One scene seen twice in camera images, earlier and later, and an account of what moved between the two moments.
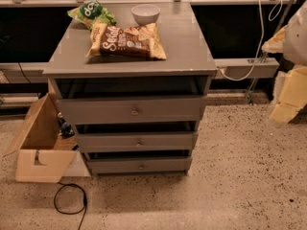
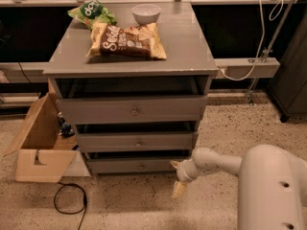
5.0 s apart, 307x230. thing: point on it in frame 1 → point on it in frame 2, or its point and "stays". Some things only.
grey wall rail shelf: x=247 y=68 stays
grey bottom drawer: x=140 y=165 stays
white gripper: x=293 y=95 → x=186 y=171
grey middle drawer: x=136 y=142 stays
